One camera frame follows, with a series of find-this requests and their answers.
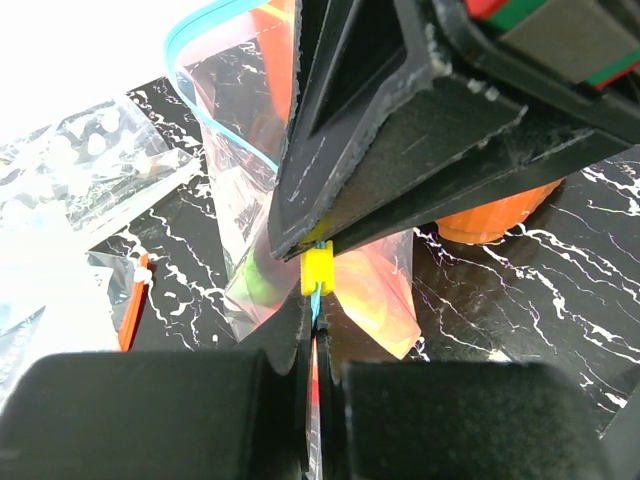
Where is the red zipper clear bag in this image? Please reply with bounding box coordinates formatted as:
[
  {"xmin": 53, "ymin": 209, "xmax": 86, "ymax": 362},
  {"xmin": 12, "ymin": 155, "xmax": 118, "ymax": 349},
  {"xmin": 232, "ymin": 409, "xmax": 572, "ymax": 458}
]
[{"xmin": 86, "ymin": 252, "xmax": 152, "ymax": 352}]

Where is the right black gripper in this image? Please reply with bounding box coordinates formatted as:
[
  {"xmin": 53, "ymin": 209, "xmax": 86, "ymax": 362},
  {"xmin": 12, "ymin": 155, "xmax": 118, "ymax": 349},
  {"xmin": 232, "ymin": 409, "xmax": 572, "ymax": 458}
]
[{"xmin": 333, "ymin": 1, "xmax": 639, "ymax": 254}]

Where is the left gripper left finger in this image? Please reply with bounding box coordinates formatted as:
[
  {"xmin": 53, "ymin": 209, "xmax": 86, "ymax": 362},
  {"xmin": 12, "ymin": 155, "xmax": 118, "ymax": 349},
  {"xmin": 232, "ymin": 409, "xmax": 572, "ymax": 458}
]
[{"xmin": 1, "ymin": 294, "xmax": 311, "ymax": 479}]

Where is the orange plastic basket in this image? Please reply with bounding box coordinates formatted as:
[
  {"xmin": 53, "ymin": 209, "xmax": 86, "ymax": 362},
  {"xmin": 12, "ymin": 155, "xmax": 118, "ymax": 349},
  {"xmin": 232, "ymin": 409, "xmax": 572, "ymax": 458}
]
[{"xmin": 436, "ymin": 179, "xmax": 563, "ymax": 245}]

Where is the green cucumber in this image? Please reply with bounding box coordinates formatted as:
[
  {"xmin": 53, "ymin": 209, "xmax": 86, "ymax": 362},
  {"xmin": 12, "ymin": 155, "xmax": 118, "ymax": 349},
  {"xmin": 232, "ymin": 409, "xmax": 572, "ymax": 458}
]
[{"xmin": 243, "ymin": 245, "xmax": 290, "ymax": 309}]

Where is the peach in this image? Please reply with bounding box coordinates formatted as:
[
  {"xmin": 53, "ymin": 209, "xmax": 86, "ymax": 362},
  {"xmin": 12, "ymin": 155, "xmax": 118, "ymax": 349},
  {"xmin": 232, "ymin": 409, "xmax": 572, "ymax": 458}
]
[{"xmin": 334, "ymin": 232, "xmax": 420, "ymax": 359}]

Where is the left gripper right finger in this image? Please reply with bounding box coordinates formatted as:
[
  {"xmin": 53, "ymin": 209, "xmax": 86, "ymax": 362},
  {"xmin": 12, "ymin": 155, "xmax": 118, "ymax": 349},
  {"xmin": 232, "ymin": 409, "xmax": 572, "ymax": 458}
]
[{"xmin": 317, "ymin": 298, "xmax": 608, "ymax": 479}]

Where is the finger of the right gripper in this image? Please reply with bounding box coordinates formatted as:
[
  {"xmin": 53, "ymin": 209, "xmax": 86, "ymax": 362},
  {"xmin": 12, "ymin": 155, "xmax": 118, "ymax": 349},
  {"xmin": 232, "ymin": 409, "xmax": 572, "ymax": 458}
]
[{"xmin": 268, "ymin": 1, "xmax": 526, "ymax": 259}]

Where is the dotted clear bag middle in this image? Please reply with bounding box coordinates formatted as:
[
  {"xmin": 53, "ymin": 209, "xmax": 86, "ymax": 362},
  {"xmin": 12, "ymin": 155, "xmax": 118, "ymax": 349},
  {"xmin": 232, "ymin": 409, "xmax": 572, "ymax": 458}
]
[{"xmin": 1, "ymin": 97, "xmax": 199, "ymax": 238}]

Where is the blue zipper clear bag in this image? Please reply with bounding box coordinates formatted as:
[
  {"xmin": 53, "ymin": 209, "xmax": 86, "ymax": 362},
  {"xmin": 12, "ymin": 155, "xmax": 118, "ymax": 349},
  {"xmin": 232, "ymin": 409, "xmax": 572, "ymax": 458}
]
[{"xmin": 163, "ymin": 0, "xmax": 424, "ymax": 480}]

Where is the yellow bag zipper slider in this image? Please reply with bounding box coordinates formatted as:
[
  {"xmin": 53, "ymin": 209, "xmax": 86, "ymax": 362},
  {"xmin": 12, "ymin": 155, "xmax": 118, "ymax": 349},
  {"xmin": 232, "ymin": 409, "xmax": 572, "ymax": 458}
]
[{"xmin": 300, "ymin": 219, "xmax": 335, "ymax": 296}]

